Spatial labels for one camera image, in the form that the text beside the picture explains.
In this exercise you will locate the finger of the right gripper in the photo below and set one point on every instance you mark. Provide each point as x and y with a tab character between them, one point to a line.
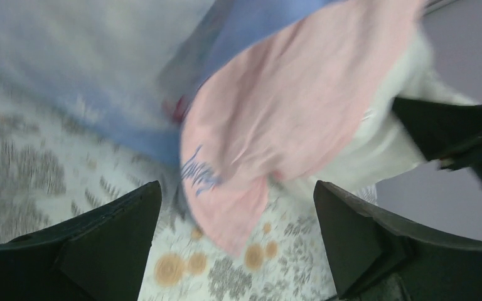
451	134

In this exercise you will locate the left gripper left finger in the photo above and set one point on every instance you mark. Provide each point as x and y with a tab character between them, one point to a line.
99	255

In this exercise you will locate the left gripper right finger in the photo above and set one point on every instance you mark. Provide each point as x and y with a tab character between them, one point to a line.
374	254

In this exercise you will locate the white pillow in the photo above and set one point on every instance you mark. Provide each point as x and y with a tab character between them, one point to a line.
381	148

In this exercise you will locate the blue Elsa pillowcase pink inside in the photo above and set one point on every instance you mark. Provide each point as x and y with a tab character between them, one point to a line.
233	91

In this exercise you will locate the floral patterned mat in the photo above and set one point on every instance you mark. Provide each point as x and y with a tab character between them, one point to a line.
52	169

